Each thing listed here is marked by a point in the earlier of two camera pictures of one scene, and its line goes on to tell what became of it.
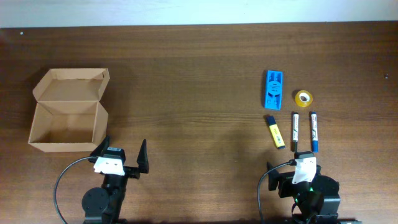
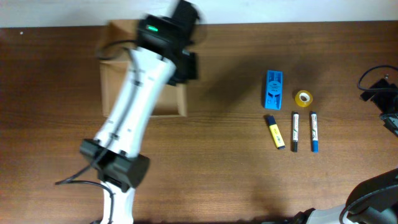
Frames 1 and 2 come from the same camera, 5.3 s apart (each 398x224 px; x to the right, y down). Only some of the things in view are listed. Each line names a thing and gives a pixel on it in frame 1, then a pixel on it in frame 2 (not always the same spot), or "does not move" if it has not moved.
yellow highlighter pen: [276, 134] does not move
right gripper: [285, 181] → [379, 100]
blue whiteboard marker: [314, 132] does not move
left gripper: [143, 166] → [191, 77]
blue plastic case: [273, 90] does not move
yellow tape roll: [303, 98] does not move
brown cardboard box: [68, 116] → [117, 38]
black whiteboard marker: [295, 130] does not move
